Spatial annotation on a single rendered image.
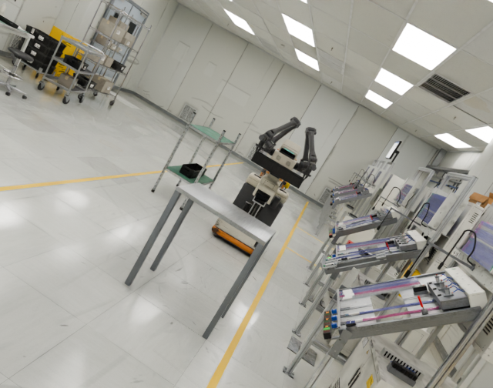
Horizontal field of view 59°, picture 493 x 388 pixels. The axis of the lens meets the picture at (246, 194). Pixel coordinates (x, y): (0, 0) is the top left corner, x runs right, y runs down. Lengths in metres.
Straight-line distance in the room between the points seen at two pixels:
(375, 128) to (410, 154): 1.17
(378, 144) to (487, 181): 5.77
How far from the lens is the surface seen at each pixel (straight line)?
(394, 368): 2.74
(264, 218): 5.25
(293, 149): 4.83
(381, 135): 12.63
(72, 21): 9.94
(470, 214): 3.92
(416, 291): 2.81
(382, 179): 8.46
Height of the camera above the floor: 1.51
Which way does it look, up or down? 10 degrees down
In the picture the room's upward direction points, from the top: 30 degrees clockwise
